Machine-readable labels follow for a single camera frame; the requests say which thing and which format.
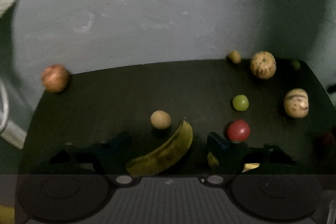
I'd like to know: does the red tomato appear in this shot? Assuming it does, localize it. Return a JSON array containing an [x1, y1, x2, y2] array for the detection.
[[226, 119, 251, 142]]

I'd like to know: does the green-yellow banana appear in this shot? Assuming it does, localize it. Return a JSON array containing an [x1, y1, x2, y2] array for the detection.
[[126, 119, 193, 177]]

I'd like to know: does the small tan round fruit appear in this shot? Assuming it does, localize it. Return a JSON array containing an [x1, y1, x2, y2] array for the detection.
[[150, 110, 171, 130]]

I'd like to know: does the striped cream melon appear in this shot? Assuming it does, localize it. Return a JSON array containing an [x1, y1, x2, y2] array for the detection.
[[250, 51, 276, 80], [284, 89, 309, 118]]

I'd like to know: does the yellow ripe banana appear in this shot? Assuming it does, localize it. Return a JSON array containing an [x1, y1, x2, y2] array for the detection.
[[242, 163, 260, 173]]

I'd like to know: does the black table mat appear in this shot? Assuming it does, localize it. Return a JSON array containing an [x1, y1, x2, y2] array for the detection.
[[19, 59, 335, 175]]

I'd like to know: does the reddish brown apple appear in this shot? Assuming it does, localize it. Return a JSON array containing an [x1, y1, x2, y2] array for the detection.
[[41, 64, 70, 93]]

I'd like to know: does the small tan fruit at back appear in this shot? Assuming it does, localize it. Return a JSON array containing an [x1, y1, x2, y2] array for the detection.
[[227, 51, 242, 64]]

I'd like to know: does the small green grape far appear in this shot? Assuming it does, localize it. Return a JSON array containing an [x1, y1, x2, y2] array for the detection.
[[292, 60, 301, 70]]

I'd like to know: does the white cable loop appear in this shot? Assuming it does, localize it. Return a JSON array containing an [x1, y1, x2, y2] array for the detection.
[[0, 79, 10, 135]]

